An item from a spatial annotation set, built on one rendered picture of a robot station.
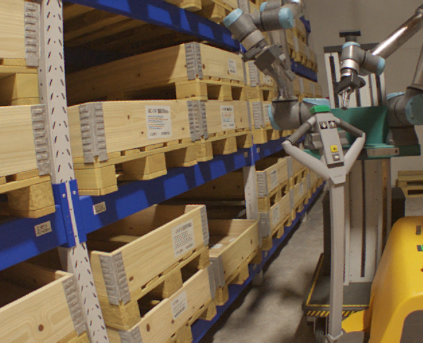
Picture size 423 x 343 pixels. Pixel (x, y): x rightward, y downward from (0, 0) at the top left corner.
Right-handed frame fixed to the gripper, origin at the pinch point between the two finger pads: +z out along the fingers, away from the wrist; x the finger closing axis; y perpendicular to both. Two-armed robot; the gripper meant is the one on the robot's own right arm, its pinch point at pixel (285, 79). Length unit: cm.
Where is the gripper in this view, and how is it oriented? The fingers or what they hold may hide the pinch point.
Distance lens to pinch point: 147.4
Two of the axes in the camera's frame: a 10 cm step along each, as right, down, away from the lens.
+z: 6.3, 7.8, 0.7
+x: -3.4, 1.9, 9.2
